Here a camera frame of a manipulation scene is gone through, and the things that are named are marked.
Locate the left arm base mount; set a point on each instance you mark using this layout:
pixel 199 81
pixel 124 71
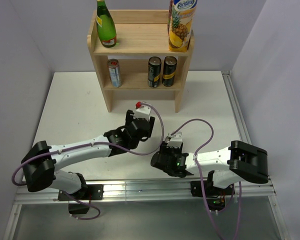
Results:
pixel 93 192

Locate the pineapple juice carton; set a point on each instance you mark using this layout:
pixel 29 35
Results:
pixel 180 21

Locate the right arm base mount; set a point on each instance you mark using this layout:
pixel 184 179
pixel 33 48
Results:
pixel 215 197

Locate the silver energy drink can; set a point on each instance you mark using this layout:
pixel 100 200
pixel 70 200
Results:
pixel 114 72

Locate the wooden two-tier shelf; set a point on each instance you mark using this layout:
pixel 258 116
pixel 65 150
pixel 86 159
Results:
pixel 140 34

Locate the green Perrier glass bottle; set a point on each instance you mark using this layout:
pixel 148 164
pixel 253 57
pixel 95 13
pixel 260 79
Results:
pixel 105 25

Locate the aluminium side rail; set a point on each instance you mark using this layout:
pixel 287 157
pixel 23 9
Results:
pixel 236 109

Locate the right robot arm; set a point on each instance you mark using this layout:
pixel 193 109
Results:
pixel 238 162

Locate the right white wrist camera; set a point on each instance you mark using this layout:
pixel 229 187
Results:
pixel 177 139

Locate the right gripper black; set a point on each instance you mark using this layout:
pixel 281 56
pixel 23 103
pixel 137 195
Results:
pixel 163 149

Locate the dark black yellow can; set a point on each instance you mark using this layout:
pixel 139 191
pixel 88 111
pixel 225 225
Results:
pixel 169 71

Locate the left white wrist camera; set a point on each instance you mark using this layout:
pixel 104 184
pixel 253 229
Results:
pixel 142 111

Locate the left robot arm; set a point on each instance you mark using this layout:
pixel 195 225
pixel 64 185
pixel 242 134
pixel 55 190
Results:
pixel 43 165

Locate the aluminium front rail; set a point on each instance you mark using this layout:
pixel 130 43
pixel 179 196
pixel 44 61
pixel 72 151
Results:
pixel 118 191

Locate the black beverage can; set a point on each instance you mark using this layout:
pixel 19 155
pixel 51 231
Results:
pixel 154 71

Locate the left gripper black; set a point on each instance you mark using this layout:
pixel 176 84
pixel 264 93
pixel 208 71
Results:
pixel 129 117

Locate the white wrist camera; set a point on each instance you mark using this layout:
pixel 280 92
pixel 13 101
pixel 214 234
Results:
pixel 177 139
pixel 142 111

